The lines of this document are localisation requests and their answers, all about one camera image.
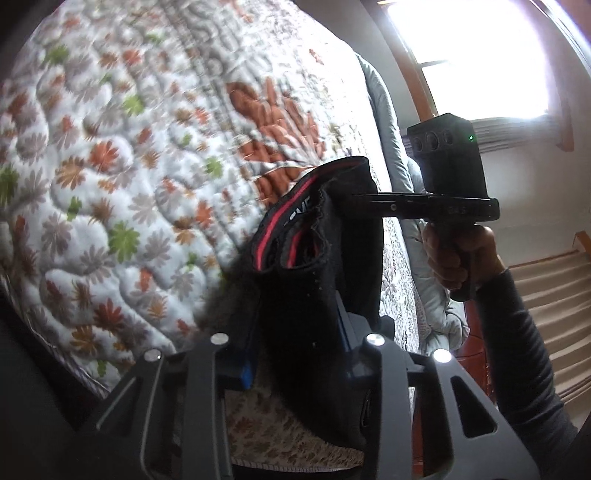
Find black pants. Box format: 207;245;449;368
217;156;396;450

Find grey window curtain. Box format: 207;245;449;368
471;115;576;152

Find beige striped curtain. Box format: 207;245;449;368
503;231;591;418

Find floral quilted bedspread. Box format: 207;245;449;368
0;0;430;467

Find window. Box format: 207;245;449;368
382;0;575;139

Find person's right forearm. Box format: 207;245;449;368
475;269;581;480

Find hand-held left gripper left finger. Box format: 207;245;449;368
90;318;254;480

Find grey duvet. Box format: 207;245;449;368
355;51;468;357

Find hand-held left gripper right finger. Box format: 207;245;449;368
335;293;541;480

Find person's right hand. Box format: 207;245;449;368
421;224;505;297

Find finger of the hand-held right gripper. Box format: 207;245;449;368
350;193;432;219

